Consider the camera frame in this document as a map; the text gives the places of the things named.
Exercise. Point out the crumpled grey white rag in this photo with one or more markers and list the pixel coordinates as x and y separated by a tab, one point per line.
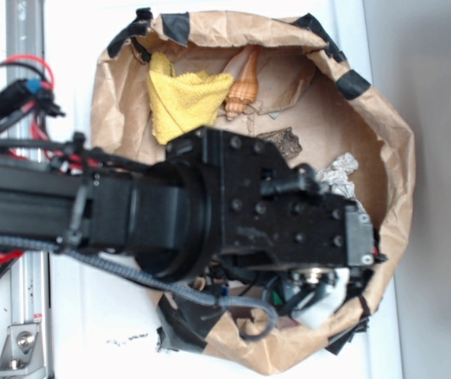
337	175

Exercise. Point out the aluminium rail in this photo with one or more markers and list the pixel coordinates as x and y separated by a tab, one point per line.
29	281

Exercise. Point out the yellow cloth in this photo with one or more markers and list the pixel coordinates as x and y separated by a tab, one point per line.
182	103

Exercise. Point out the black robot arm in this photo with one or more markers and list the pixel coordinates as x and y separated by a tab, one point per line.
157	225

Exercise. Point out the metal corner bracket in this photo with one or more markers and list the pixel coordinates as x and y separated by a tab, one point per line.
22	354

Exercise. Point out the dark brown rock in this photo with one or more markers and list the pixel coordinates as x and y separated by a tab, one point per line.
285	140

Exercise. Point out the green block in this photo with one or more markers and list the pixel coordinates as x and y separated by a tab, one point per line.
276	299

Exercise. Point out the brown paper bag bin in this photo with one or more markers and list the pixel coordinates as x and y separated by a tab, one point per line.
306	85

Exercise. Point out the orange conch shell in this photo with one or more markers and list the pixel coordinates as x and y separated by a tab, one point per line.
243	68

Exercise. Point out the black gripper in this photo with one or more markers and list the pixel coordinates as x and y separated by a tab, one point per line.
280	228

